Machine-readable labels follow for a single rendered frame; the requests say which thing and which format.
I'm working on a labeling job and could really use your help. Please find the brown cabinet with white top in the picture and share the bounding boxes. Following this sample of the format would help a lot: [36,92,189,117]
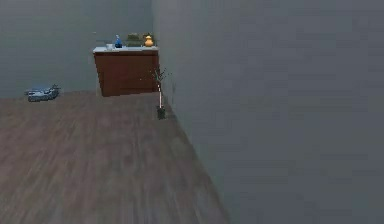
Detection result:
[92,45,160,98]

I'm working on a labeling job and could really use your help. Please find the blue-grey crumpled cloth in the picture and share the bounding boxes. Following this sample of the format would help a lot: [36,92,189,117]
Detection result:
[24,84,62,103]

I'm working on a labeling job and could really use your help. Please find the thin house plant in pot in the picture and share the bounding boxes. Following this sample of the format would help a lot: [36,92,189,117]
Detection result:
[152,67,169,121]

